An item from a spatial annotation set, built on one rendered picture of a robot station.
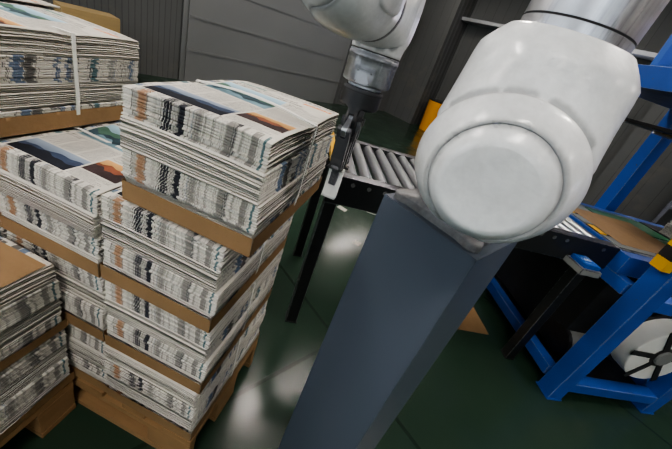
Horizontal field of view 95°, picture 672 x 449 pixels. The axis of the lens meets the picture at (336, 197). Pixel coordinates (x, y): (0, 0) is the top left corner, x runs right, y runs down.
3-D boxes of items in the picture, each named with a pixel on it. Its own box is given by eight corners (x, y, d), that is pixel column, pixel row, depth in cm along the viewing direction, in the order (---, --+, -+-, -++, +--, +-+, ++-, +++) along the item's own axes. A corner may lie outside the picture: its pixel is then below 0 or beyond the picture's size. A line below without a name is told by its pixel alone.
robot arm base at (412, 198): (522, 232, 63) (538, 209, 60) (474, 255, 48) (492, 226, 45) (448, 187, 74) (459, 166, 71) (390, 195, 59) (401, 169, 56)
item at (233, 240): (248, 258, 56) (252, 239, 54) (120, 198, 60) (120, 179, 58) (286, 221, 70) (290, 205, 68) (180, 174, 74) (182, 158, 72)
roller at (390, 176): (407, 190, 122) (399, 200, 124) (385, 151, 164) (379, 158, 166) (397, 185, 121) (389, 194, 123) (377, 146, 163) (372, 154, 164)
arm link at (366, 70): (345, 43, 51) (334, 80, 53) (396, 61, 50) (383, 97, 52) (357, 47, 59) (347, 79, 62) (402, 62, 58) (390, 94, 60)
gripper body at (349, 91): (351, 79, 61) (337, 123, 65) (339, 79, 53) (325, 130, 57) (386, 91, 60) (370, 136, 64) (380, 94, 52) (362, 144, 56)
